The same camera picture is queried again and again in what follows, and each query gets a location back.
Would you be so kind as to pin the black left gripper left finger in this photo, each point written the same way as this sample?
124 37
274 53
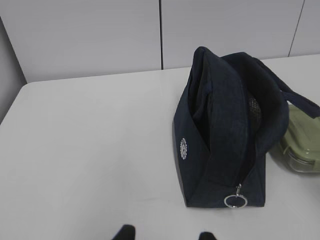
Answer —
126 232

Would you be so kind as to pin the navy blue fabric lunch bag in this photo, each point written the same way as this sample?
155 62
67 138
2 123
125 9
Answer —
232 111

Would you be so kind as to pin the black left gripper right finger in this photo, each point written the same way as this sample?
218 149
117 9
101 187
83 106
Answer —
207 236

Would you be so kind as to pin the green lidded glass food container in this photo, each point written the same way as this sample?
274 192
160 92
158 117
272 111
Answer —
301 143

